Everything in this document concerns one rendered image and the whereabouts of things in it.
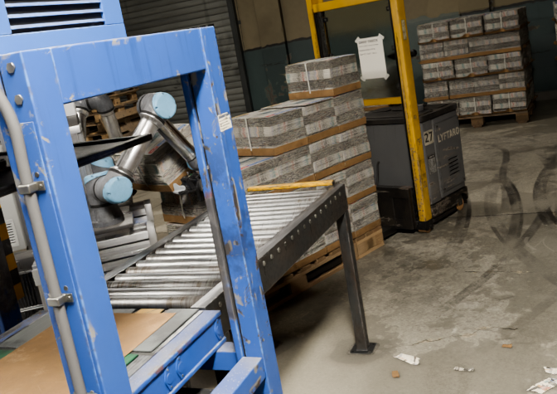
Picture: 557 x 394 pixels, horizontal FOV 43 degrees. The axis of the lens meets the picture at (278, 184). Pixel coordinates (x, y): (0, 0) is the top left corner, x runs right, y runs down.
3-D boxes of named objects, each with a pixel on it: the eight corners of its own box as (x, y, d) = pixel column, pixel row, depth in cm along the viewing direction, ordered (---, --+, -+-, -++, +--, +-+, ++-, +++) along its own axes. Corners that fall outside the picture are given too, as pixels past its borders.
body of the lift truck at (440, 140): (355, 221, 536) (339, 119, 520) (394, 201, 574) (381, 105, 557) (434, 228, 488) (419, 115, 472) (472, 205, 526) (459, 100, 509)
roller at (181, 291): (99, 300, 233) (95, 286, 232) (223, 299, 214) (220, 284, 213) (89, 306, 228) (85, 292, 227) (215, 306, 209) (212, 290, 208)
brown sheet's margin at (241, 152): (230, 155, 421) (229, 148, 420) (263, 144, 440) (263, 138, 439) (275, 155, 394) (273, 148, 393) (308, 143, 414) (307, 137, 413)
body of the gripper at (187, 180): (188, 170, 347) (204, 170, 339) (196, 184, 351) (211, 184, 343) (178, 179, 343) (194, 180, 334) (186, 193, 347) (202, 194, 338)
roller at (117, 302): (86, 308, 227) (83, 294, 226) (213, 308, 208) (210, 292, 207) (77, 314, 223) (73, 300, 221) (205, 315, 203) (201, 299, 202)
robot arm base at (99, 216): (89, 230, 303) (84, 208, 301) (91, 222, 318) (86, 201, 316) (124, 222, 306) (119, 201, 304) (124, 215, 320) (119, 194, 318)
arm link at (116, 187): (109, 206, 306) (166, 102, 320) (126, 210, 294) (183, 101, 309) (87, 193, 299) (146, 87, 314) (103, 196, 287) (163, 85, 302)
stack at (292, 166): (185, 323, 399) (154, 182, 381) (314, 253, 479) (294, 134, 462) (230, 334, 372) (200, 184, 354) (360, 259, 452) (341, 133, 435)
